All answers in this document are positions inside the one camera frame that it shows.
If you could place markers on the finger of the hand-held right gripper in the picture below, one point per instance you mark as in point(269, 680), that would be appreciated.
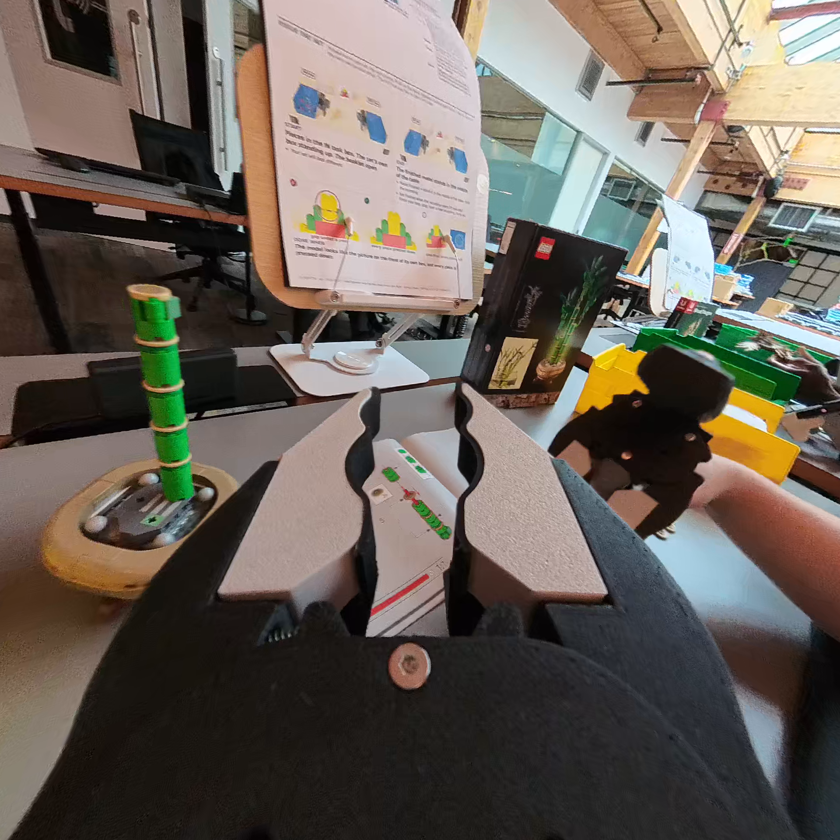
point(620, 482)
point(577, 458)

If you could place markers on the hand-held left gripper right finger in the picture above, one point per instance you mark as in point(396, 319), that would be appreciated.
point(525, 518)

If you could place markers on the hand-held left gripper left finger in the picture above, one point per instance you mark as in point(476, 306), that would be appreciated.
point(295, 512)

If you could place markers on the person's right forearm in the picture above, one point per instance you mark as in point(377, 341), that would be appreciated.
point(774, 538)

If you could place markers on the grey desk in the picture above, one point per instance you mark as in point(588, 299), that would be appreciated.
point(39, 656)

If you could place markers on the wooden side desk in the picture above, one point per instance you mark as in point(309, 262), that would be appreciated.
point(79, 180)

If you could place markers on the yellow storage bin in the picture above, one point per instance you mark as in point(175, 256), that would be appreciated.
point(610, 384)

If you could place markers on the green storage bin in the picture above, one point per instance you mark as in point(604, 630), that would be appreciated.
point(689, 348)
point(735, 331)

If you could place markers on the open instruction booklet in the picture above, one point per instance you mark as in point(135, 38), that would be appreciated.
point(407, 472)

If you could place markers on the small toy set box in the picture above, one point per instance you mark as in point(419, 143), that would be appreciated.
point(692, 316)

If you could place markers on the black toy set box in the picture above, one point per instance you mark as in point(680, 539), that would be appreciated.
point(525, 315)

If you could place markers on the brown branch toy model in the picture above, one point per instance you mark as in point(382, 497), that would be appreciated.
point(800, 374)

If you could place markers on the cardboard box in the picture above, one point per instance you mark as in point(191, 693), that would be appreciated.
point(725, 287)

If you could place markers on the black plastic case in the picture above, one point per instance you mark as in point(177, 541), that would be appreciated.
point(197, 380)

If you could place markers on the green bamboo toy model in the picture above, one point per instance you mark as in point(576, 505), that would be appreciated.
point(161, 394)

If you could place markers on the document stand with paper sheet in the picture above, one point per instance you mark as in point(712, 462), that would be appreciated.
point(689, 249)

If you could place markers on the black office chair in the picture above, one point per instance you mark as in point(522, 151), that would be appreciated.
point(216, 256)

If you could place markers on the wooden document stand white base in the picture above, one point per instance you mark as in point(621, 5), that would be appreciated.
point(259, 197)

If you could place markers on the printed instruction paper sheet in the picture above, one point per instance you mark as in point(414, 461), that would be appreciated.
point(367, 164)

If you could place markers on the black monitor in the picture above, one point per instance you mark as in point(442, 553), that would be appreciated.
point(170, 148)

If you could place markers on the white door with window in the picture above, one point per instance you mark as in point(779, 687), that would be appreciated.
point(39, 105)

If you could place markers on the wall air vent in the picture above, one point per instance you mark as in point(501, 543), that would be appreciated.
point(589, 73)

